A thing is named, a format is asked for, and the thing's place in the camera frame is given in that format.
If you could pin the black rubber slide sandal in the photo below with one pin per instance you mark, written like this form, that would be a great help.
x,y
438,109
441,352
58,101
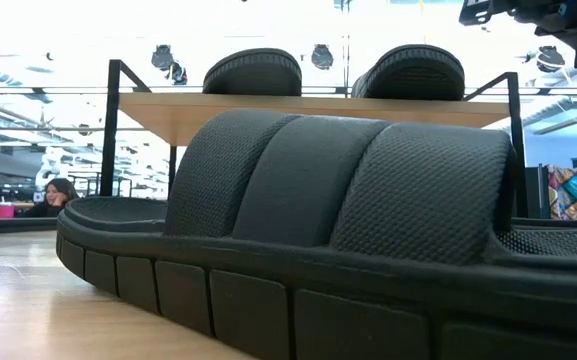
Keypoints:
x,y
410,72
253,72
318,200

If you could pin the black aluminium table frame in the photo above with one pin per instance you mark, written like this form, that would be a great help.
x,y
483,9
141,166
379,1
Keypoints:
x,y
13,226

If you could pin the wooden shelf black metal legs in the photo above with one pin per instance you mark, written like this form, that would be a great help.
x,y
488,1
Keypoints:
x,y
158,115

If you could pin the pink cup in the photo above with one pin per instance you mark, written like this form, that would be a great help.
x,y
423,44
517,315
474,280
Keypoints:
x,y
7,211

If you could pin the person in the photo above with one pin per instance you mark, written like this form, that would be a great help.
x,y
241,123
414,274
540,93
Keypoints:
x,y
58,192

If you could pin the black ceiling spotlight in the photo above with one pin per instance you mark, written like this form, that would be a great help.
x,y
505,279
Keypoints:
x,y
162,57
550,59
322,57

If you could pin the black cabinet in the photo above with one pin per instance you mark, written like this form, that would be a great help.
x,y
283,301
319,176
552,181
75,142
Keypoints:
x,y
538,192

